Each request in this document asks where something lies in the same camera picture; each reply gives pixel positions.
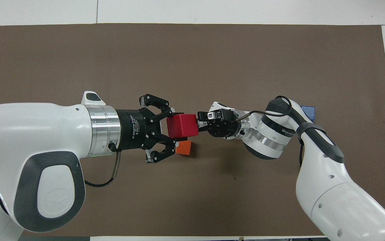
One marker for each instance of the red block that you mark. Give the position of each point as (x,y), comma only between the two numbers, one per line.
(182,125)

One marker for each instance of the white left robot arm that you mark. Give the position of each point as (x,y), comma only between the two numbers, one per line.
(38,157)

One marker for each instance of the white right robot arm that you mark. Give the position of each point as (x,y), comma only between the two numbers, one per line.
(329,201)

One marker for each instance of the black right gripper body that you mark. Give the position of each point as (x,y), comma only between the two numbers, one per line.
(226,125)

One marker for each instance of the blue block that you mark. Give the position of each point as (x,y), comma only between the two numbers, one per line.
(309,112)

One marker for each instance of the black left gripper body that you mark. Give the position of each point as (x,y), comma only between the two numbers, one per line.
(135,129)

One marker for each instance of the brown table mat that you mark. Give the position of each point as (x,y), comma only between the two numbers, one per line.
(192,60)

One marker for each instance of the orange block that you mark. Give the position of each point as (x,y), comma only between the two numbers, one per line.
(184,148)

